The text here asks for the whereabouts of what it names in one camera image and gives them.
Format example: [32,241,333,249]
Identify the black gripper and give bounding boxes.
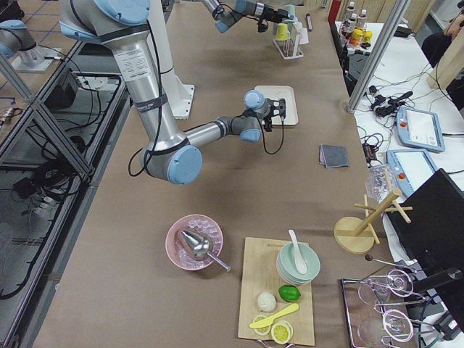
[262,7,290,22]
[262,98,286,131]

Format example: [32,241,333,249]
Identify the black monitor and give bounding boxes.
[387,169,463,276]

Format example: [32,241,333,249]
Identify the upper teach pendant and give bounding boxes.
[396,106,445,153]

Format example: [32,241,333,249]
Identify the white wire cup rack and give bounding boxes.
[273,19,304,60]

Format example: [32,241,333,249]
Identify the clear glass mug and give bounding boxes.
[365,165,397,202]

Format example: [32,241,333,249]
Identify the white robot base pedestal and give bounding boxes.
[149,0,195,120]

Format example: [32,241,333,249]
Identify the wire wine glass rack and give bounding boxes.
[339,262,445,347]

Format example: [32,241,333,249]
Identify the teach pendant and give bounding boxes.
[386,149,438,197]
[396,106,445,153]

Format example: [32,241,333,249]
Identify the lemon slice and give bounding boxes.
[252,314,272,336]

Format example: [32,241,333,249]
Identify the yellow cup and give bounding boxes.
[275,22,290,41]

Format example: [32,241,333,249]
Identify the green lime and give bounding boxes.
[278,284,301,302]

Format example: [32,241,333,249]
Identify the wooden mug tree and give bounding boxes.
[333,187,413,254]

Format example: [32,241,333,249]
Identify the pink cup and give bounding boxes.
[299,28,309,46]

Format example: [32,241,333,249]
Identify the pink bowl with ice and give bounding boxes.
[165,214,223,270]

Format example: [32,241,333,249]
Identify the grey folded cloth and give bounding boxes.
[319,144,349,168]

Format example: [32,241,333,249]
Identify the lower teach pendant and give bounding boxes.
[386,149,438,197]

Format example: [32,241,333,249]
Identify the lemon half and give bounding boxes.
[270,320,294,344]

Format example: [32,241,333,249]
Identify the white steamed bun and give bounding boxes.
[257,291,277,312]

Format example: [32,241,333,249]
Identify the wooden cutting board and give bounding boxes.
[238,237,315,346]

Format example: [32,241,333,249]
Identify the yellow plastic knife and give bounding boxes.
[249,303,299,329]

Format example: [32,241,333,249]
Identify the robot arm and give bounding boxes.
[59,1,286,185]
[201,0,294,33]

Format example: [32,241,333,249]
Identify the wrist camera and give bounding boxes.
[257,19,268,33]
[273,98,286,123]

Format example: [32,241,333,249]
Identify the stack of green bowls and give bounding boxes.
[275,241,321,286]

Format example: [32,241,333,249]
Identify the metal ice scoop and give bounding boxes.
[176,228,231,272]

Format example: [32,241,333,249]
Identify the cream rabbit tray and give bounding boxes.
[253,85,300,127]

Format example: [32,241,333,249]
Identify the metal rod black tip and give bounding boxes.
[306,13,313,32]

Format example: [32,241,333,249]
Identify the aluminium frame post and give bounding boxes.
[346,0,410,115]

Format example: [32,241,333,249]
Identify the green cup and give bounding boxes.
[283,4,295,22]

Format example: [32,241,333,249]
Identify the white ceramic spoon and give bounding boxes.
[288,229,307,274]

